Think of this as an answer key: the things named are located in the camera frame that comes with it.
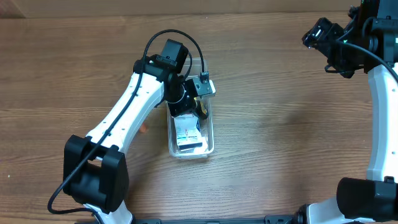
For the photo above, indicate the white medicine box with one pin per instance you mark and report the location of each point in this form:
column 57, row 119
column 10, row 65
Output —
column 187, row 128

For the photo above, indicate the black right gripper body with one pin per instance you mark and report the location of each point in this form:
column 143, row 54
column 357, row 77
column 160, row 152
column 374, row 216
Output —
column 333, row 57

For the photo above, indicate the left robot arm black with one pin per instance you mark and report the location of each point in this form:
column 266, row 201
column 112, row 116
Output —
column 94, row 167

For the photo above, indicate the dark syrup bottle white cap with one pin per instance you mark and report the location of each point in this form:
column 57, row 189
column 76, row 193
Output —
column 201, row 111

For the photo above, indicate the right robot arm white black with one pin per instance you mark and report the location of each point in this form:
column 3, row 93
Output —
column 368, row 43

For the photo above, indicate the orange tablet tube white cap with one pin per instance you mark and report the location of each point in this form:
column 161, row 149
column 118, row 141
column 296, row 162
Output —
column 143, row 128

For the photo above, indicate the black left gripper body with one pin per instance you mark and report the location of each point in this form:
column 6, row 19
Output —
column 185, row 107

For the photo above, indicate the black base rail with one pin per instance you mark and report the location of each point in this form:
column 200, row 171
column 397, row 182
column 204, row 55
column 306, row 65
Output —
column 268, row 219

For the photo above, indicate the clear plastic container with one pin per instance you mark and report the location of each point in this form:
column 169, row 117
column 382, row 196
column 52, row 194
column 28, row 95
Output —
column 206, row 133

